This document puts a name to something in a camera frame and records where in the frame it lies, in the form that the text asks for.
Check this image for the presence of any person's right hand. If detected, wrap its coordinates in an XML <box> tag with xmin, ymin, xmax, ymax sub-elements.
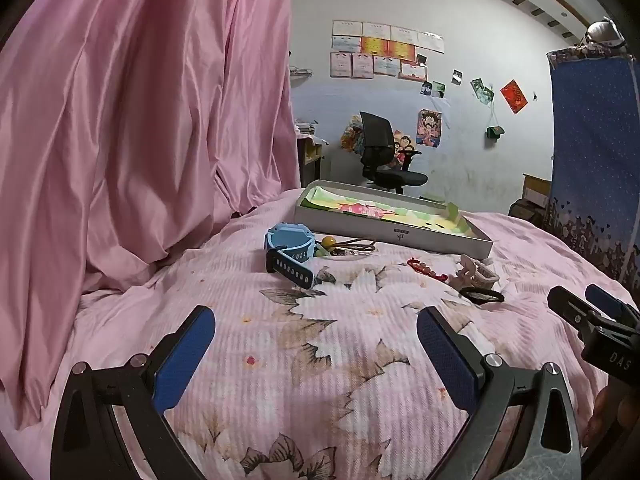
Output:
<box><xmin>582</xmin><ymin>385</ymin><xmax>608</xmax><ymax>453</ymax></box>

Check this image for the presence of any cartoon faces wall poster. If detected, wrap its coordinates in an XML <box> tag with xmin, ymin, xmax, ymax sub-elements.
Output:
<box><xmin>393</xmin><ymin>130</ymin><xmax>419</xmax><ymax>167</ymax></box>

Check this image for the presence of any colourful paper bouquet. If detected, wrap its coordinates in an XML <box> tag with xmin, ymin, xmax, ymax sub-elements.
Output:
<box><xmin>341</xmin><ymin>116</ymin><xmax>367</xmax><ymax>153</ymax></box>

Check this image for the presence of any black hair clip with rings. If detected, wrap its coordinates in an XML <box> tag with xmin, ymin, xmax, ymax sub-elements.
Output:
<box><xmin>459</xmin><ymin>287</ymin><xmax>506</xmax><ymax>305</ymax></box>

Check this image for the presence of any cartoon figure wall poster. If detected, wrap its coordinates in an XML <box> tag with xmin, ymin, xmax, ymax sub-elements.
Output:
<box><xmin>416</xmin><ymin>108</ymin><xmax>444</xmax><ymax>150</ymax></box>

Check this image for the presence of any beige hair claw clip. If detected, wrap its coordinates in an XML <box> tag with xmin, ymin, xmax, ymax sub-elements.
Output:
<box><xmin>454</xmin><ymin>255</ymin><xmax>500</xmax><ymax>291</ymax></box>

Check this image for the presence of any blue dotted curtain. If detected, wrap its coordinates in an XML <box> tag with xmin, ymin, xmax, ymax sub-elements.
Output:
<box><xmin>546</xmin><ymin>46</ymin><xmax>640</xmax><ymax>291</ymax></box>

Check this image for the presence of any shallow white cardboard box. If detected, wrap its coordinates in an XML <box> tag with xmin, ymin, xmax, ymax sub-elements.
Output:
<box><xmin>293</xmin><ymin>179</ymin><xmax>495</xmax><ymax>265</ymax></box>

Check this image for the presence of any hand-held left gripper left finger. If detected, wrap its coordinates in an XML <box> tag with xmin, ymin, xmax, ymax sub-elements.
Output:
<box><xmin>50</xmin><ymin>305</ymin><xmax>217</xmax><ymax>480</ymax></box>

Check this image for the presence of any wooden desk shelf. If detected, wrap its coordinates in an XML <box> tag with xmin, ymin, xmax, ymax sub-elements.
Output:
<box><xmin>295</xmin><ymin>119</ymin><xmax>328</xmax><ymax>188</ymax></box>

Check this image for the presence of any group of wall certificates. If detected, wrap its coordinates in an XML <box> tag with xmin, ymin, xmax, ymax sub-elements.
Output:
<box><xmin>330</xmin><ymin>20</ymin><xmax>445</xmax><ymax>82</ymax></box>

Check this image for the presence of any red beaded string bracelet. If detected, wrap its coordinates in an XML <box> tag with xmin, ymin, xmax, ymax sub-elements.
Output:
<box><xmin>406</xmin><ymin>258</ymin><xmax>449</xmax><ymax>283</ymax></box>

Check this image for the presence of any blue smartwatch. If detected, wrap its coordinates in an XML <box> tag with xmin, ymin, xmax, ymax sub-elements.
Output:
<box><xmin>265</xmin><ymin>222</ymin><xmax>317</xmax><ymax>290</ymax></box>

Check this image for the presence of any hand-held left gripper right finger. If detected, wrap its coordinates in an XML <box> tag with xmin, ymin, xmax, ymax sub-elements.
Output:
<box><xmin>416</xmin><ymin>306</ymin><xmax>583</xmax><ymax>480</ymax></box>

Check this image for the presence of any black office chair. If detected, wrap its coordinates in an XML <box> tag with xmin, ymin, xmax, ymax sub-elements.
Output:
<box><xmin>359</xmin><ymin>111</ymin><xmax>429</xmax><ymax>195</ymax></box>

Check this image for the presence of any colourful paper box lining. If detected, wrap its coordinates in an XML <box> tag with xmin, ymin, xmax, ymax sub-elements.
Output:
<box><xmin>300</xmin><ymin>185</ymin><xmax>473</xmax><ymax>239</ymax></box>

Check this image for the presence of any pink satin cloth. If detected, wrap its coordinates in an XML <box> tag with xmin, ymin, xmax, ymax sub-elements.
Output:
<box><xmin>0</xmin><ymin>0</ymin><xmax>301</xmax><ymax>431</ymax></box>

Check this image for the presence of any brown cardboard box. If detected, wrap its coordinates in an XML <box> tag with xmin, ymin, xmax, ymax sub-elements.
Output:
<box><xmin>522</xmin><ymin>174</ymin><xmax>552</xmax><ymax>209</ymax></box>

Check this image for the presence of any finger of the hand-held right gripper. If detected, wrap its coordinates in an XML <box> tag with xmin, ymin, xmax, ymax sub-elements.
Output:
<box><xmin>585</xmin><ymin>284</ymin><xmax>640</xmax><ymax>319</ymax></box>
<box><xmin>547</xmin><ymin>286</ymin><xmax>603</xmax><ymax>331</ymax></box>

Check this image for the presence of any white grey bundle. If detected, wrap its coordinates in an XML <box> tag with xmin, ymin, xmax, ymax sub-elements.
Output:
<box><xmin>584</xmin><ymin>18</ymin><xmax>627</xmax><ymax>52</ymax></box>

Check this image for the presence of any pink floral blanket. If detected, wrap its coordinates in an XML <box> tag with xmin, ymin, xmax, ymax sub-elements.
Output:
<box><xmin>12</xmin><ymin>187</ymin><xmax>636</xmax><ymax>480</ymax></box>

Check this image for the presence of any red paper wall decoration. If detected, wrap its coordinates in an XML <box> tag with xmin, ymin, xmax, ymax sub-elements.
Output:
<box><xmin>500</xmin><ymin>79</ymin><xmax>529</xmax><ymax>115</ymax></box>

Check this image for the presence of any person's right forearm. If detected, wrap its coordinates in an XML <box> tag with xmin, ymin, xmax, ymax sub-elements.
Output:
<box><xmin>597</xmin><ymin>374</ymin><xmax>640</xmax><ymax>463</ymax></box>

